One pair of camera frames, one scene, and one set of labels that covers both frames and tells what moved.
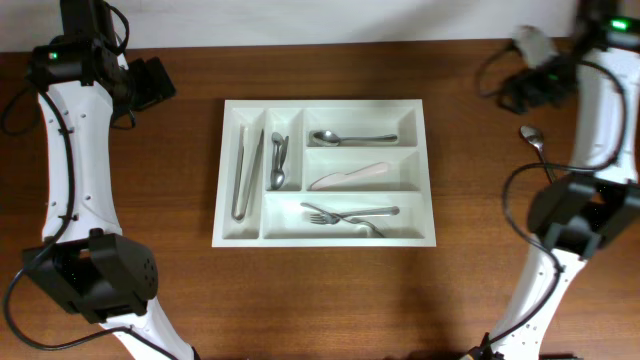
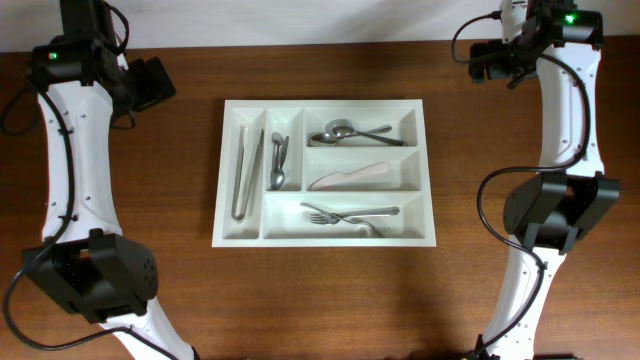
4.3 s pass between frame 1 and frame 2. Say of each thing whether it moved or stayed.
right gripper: moved
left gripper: stayed
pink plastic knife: stayed
